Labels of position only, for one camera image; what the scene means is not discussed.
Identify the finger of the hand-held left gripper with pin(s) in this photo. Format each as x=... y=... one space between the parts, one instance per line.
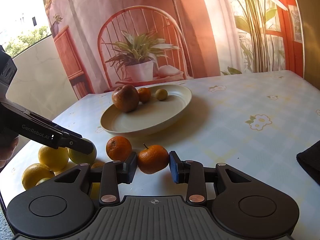
x=80 y=145

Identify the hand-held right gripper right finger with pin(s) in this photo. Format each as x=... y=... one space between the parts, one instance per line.
x=175 y=167

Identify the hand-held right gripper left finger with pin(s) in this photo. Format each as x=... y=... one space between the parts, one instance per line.
x=131 y=167

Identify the green lime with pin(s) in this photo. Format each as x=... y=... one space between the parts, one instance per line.
x=82 y=158

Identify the orange tangerine with stem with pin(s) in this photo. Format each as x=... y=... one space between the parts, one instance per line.
x=153 y=158

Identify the yellow lemon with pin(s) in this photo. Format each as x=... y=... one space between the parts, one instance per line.
x=37 y=175
x=53 y=158

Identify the large yellow grapefruit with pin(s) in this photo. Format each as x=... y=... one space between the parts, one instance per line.
x=95 y=190

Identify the cream plate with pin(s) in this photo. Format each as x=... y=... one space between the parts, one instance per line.
x=150 y=120

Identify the person's left hand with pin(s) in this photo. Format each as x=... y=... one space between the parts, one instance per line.
x=7 y=150

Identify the small tangerine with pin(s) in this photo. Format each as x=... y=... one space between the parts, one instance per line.
x=97 y=165
x=145 y=95

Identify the brown apple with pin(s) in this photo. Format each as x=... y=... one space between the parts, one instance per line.
x=125 y=98

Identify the floral checked tablecloth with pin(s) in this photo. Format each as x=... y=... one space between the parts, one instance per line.
x=237 y=135

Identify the small tan longan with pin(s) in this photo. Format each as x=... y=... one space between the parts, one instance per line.
x=161 y=95

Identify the green tree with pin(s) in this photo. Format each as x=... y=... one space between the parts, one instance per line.
x=25 y=41

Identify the yellow wooden panel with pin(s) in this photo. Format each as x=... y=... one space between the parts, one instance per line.
x=312 y=42

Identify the printed room scene wall tapestry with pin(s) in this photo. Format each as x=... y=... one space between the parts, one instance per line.
x=200 y=30

